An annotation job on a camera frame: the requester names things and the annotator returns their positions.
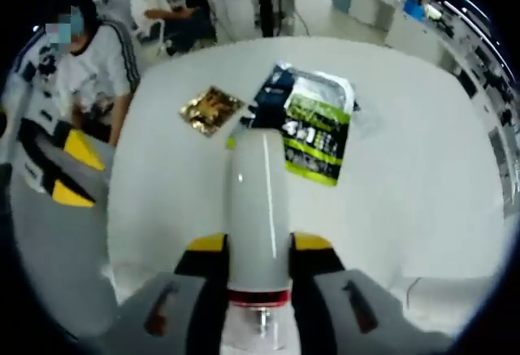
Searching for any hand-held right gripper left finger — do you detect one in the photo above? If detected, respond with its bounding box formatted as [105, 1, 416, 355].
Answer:
[103, 232, 232, 355]

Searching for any gold foil sachet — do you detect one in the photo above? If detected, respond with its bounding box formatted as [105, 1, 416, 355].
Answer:
[179, 85, 247, 139]

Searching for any white office desk row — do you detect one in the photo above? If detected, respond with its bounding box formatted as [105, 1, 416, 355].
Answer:
[331, 0, 517, 136]

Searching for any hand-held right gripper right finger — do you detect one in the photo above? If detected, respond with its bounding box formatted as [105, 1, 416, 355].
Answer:
[287, 231, 452, 355]

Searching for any black laptop stand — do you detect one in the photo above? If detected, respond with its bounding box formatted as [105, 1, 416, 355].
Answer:
[253, 0, 282, 38]

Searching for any green black skincare packet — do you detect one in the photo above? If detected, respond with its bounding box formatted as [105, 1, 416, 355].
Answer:
[249, 61, 359, 188]

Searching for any white pump bottle red collar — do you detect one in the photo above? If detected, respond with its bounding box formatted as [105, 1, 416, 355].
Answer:
[219, 127, 294, 352]

